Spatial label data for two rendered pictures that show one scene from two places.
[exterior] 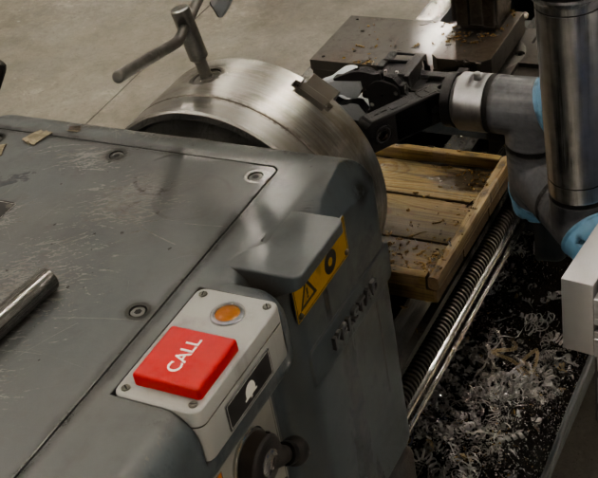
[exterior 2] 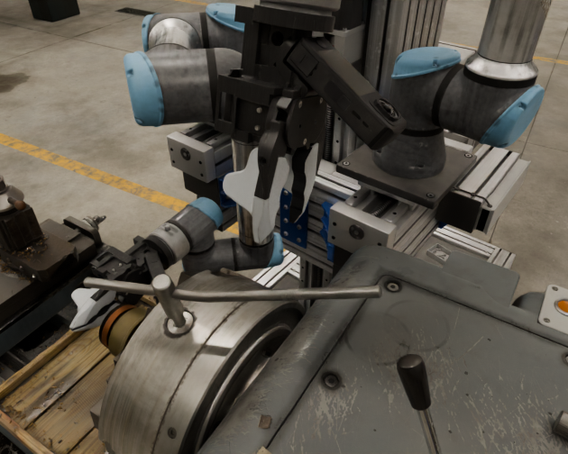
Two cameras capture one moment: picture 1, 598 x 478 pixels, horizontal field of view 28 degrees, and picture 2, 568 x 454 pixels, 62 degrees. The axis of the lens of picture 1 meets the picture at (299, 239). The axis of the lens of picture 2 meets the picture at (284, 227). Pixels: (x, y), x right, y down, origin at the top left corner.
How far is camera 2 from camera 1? 1.19 m
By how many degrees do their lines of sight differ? 69
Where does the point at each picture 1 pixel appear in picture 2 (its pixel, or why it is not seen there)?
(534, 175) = (219, 253)
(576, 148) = not seen: hidden behind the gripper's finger
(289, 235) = (471, 274)
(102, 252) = (496, 386)
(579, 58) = not seen: hidden behind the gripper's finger
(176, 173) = (376, 334)
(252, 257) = (498, 293)
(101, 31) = not seen: outside the picture
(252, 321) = not seen: outside the picture
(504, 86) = (187, 221)
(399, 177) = (95, 345)
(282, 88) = (222, 280)
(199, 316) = not seen: outside the picture
